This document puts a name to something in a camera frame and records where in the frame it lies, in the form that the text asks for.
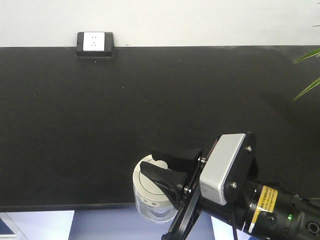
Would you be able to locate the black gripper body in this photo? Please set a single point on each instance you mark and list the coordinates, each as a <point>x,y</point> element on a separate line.
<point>237,212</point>

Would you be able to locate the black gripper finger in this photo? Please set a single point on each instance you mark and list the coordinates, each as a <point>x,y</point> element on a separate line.
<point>170,182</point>
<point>180,160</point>

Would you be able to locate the glass jar with white lid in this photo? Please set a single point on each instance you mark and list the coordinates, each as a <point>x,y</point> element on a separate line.
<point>150,201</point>

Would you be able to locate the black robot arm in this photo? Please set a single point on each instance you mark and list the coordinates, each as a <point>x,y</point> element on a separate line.
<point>279,214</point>

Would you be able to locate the black desktop power socket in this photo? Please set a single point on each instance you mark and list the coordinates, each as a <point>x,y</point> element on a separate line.
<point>95,44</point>

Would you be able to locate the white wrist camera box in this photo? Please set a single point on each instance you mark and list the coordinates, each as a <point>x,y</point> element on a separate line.
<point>218,165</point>

